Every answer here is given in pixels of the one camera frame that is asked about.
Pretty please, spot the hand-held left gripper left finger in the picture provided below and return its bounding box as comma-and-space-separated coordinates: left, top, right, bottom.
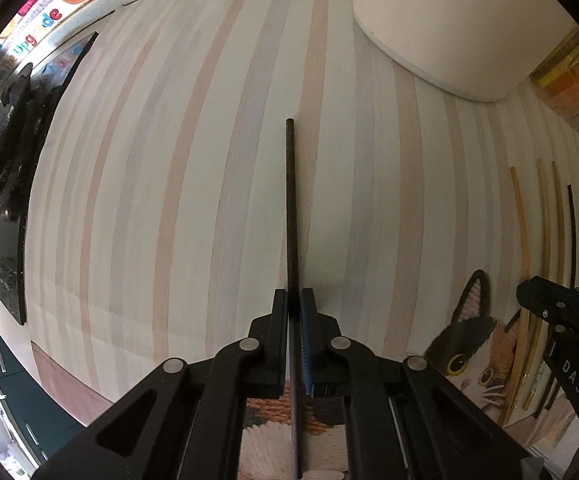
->
34, 289, 289, 480

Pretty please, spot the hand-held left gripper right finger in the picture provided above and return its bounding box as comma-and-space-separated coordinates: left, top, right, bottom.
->
299, 288, 531, 480

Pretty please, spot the row of mixed chopsticks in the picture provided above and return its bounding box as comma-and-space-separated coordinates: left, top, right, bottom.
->
499, 157, 579, 418

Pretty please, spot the black chopstick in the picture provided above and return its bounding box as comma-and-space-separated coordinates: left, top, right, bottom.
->
286, 118, 304, 480

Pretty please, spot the white utensil holder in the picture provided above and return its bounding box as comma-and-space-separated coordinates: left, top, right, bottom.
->
352, 0, 577, 103

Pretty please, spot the yellow orange packet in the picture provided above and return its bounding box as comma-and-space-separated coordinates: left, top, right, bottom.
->
529, 27, 579, 161

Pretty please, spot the striped cat print mat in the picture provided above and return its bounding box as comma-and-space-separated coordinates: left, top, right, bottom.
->
22, 0, 579, 480

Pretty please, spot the dark green cabinet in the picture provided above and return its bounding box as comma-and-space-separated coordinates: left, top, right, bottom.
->
0, 285, 88, 466

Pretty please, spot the black stove grate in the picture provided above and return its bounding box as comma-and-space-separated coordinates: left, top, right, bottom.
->
0, 62, 50, 223

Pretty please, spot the colourful lettered poster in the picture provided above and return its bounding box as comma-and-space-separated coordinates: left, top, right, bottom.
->
0, 0, 135, 111

